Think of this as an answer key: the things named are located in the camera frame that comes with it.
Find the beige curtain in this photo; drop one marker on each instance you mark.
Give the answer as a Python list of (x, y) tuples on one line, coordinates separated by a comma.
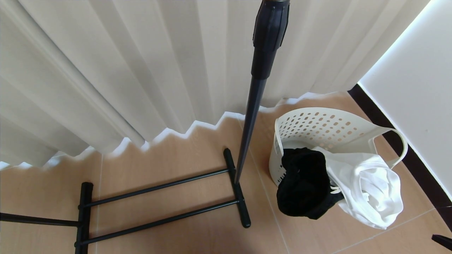
[(106, 53)]

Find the black clothes rack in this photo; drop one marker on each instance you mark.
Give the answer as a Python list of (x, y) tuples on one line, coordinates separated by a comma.
[(270, 28)]

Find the white laundry basket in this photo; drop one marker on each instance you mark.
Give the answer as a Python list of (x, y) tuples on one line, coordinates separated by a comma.
[(317, 123)]

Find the black shorts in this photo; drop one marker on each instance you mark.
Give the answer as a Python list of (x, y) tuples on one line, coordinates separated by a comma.
[(303, 183)]

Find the white garment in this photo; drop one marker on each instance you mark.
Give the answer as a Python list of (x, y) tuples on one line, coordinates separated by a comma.
[(370, 190)]

